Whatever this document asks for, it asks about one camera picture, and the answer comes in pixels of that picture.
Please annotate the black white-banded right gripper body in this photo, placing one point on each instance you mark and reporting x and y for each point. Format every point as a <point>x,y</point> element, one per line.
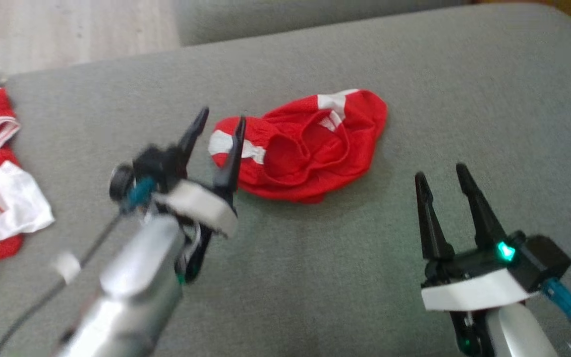
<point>469,292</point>

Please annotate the black white-banded left gripper body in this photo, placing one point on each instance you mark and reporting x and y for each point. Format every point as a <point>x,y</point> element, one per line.
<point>201,206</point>

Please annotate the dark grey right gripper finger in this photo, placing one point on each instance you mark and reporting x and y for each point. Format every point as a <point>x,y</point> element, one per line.
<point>481,218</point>
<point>431,223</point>

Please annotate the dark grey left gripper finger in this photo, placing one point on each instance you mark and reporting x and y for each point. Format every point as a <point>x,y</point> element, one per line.
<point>190,136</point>
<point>232,161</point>

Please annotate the red shorts with white patches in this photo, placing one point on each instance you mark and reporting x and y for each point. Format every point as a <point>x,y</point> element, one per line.
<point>305,163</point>

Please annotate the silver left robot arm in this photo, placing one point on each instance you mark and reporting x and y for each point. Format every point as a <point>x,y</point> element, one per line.
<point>132,287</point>

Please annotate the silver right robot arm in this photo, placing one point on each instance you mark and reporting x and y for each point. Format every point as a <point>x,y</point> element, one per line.
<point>518,332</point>

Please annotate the grey fabric ottoman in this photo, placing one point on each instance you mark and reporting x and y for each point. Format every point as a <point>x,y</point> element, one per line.
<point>315,277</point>

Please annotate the yellow and grey sofa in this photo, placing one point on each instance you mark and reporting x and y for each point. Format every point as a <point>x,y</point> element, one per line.
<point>290,20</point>

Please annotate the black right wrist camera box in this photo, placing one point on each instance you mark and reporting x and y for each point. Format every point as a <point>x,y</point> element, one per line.
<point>545,258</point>

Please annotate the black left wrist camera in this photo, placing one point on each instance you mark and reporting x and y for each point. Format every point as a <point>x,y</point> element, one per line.
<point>121,182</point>

